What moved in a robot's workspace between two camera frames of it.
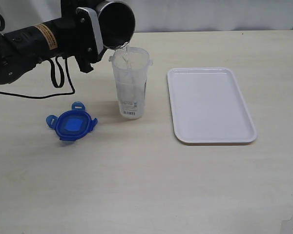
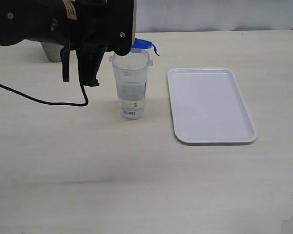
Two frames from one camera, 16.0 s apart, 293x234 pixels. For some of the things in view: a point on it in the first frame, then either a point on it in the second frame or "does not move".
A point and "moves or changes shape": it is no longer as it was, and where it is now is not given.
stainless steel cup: x=116 y=21 moves or changes shape
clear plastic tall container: x=131 y=65 does not move
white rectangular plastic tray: x=209 y=107 does not move
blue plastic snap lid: x=73 y=125 -> x=139 y=45
